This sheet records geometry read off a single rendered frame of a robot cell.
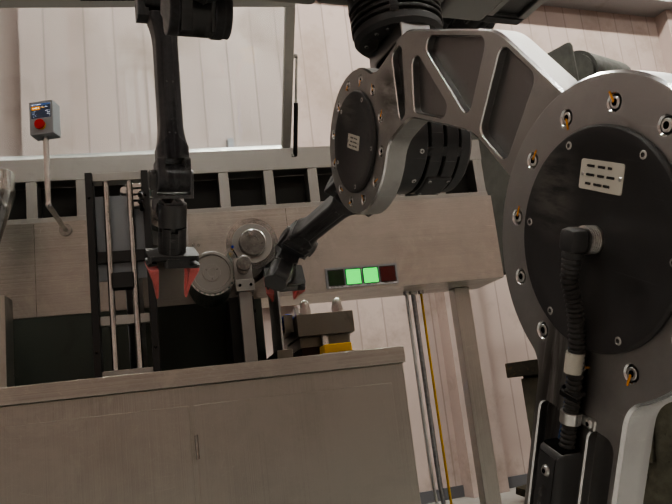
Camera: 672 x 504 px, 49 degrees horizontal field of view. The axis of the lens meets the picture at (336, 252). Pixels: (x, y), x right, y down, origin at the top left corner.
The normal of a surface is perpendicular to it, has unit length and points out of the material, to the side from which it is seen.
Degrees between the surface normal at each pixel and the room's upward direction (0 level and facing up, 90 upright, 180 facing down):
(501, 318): 90
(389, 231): 90
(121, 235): 90
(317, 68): 90
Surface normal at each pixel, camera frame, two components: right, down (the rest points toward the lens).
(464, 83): -0.93, 0.04
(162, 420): 0.18, -0.22
